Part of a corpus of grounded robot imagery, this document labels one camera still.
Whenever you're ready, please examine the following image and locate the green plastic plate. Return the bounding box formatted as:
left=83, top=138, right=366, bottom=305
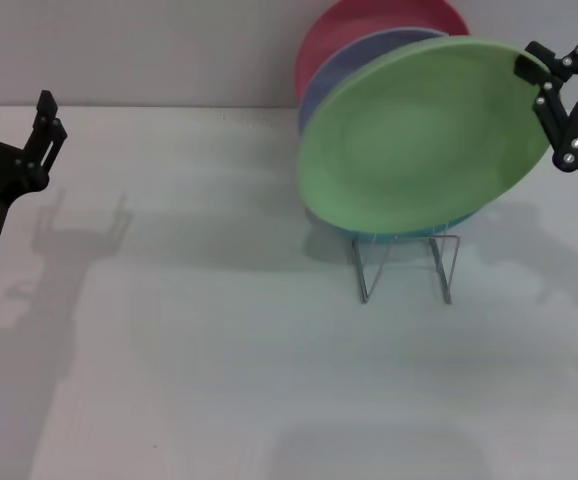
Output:
left=296, top=35, right=555, bottom=236

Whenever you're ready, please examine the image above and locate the purple plastic plate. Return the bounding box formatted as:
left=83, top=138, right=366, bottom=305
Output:
left=298, top=27, right=450, bottom=136

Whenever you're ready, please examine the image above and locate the red plastic plate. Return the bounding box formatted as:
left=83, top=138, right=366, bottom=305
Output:
left=293, top=0, right=470, bottom=106

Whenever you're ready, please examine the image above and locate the teal plastic plate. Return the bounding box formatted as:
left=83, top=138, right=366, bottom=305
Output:
left=336, top=209, right=480, bottom=246

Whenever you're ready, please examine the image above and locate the chrome wire plate rack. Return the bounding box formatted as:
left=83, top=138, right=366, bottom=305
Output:
left=351, top=232, right=461, bottom=305

